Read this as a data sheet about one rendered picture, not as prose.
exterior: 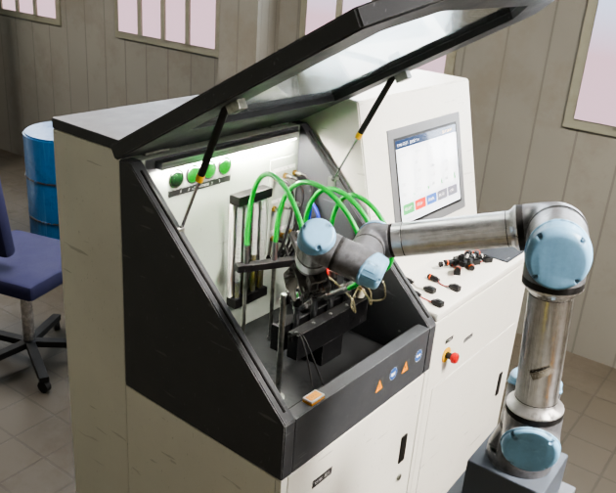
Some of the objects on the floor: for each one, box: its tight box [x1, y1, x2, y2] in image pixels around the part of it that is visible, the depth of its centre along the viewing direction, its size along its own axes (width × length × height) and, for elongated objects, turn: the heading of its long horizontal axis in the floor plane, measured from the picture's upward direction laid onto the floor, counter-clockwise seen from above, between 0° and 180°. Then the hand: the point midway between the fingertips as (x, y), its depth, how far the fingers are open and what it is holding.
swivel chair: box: [0, 141, 66, 393], centre depth 337 cm, size 66×63×114 cm
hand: (304, 281), depth 183 cm, fingers open, 7 cm apart
